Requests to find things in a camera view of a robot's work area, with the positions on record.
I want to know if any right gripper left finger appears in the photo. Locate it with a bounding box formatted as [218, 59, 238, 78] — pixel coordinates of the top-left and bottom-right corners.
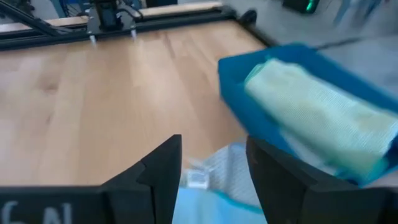
[101, 134, 183, 224]

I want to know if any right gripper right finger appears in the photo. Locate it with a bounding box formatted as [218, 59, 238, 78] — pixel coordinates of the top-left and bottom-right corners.
[246, 136, 357, 224]

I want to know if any pale blue smooth towel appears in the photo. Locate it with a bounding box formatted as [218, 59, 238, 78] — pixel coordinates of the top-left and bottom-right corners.
[172, 186, 269, 224]

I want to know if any large grey waffle towel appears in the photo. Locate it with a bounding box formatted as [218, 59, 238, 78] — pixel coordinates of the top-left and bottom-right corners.
[182, 142, 264, 208]

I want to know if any pale green microfiber towel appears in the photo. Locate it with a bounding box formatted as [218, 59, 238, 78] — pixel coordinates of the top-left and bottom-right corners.
[243, 58, 398, 179]

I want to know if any teal plastic bin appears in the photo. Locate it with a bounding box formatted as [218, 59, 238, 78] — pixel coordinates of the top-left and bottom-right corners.
[217, 42, 398, 188]

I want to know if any black device green light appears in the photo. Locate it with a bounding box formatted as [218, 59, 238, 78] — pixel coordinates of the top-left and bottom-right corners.
[281, 0, 322, 14]

